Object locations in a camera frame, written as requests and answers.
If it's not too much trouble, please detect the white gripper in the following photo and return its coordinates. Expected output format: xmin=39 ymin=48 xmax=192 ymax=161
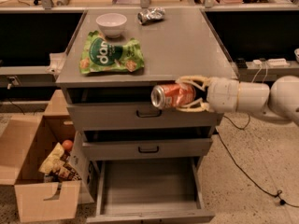
xmin=176 ymin=76 xmax=239 ymax=113

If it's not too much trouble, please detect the orange soda can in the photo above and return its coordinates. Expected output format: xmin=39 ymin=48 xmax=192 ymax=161
xmin=150 ymin=83 xmax=195 ymax=109

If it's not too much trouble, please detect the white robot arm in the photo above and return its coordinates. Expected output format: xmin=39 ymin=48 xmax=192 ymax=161
xmin=176 ymin=76 xmax=299 ymax=125

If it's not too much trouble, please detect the grey drawer cabinet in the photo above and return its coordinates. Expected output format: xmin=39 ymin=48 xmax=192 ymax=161
xmin=55 ymin=7 xmax=239 ymax=224

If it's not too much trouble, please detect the grey top drawer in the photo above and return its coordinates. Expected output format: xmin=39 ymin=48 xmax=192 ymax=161
xmin=67 ymin=102 xmax=222 ymax=131

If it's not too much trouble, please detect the grey drawer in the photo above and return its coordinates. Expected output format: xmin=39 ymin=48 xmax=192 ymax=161
xmin=82 ymin=138 xmax=212 ymax=161
xmin=67 ymin=102 xmax=222 ymax=131
xmin=87 ymin=158 xmax=215 ymax=224

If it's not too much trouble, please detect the grey middle drawer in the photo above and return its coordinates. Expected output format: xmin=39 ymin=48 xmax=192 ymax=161
xmin=82 ymin=138 xmax=212 ymax=161

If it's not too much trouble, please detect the grey bottom drawer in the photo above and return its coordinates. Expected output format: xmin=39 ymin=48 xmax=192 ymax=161
xmin=87 ymin=158 xmax=215 ymax=224

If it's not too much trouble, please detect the white power strip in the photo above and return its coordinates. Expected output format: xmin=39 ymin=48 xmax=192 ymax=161
xmin=253 ymin=58 xmax=290 ymax=67

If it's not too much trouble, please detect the crumpled silver foil bag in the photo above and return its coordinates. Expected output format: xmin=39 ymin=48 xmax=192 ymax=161
xmin=137 ymin=7 xmax=165 ymax=25

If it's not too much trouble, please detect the green chip bag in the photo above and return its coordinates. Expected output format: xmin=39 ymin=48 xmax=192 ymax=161
xmin=79 ymin=31 xmax=144 ymax=75

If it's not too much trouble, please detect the white bowl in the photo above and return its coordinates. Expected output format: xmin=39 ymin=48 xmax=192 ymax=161
xmin=96 ymin=13 xmax=127 ymax=38

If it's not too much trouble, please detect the orange fruit in box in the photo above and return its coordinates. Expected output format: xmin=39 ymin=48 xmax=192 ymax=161
xmin=62 ymin=140 xmax=73 ymax=151

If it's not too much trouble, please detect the brown snack packet in box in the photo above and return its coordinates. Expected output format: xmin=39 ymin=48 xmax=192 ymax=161
xmin=51 ymin=160 xmax=80 ymax=181

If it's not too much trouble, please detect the yellow snack bag in box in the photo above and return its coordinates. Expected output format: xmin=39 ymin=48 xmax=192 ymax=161
xmin=38 ymin=143 xmax=64 ymax=175

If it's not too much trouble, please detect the cardboard box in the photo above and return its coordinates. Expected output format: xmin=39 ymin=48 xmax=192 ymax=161
xmin=0 ymin=89 xmax=82 ymax=223

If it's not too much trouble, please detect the white cable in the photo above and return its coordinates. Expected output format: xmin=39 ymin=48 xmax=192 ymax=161
xmin=250 ymin=63 xmax=269 ymax=84

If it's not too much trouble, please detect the black floor cable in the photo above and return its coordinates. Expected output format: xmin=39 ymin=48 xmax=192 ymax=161
xmin=216 ymin=114 xmax=299 ymax=209

